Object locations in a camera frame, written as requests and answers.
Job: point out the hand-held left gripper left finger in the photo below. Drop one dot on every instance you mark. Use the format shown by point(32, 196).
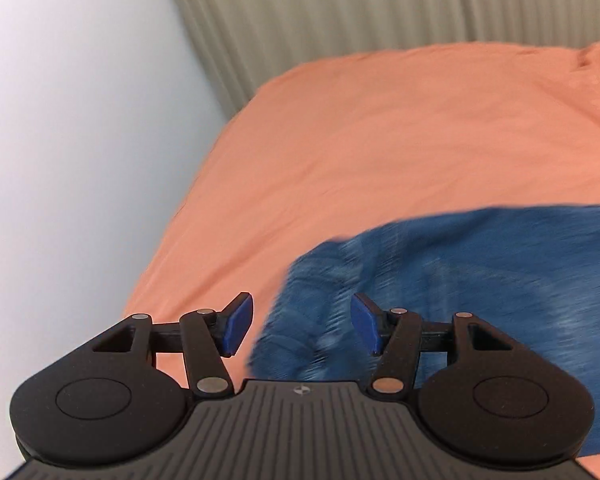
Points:
point(237, 322)

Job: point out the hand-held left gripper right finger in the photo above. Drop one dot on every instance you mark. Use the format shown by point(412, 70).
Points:
point(365, 327)

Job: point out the blue denim pants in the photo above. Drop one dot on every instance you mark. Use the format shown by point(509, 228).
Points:
point(480, 270)

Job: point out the orange bed sheet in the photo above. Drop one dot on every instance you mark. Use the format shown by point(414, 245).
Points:
point(355, 150)

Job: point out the beige pleated curtain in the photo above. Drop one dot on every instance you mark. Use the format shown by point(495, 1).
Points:
point(330, 10)

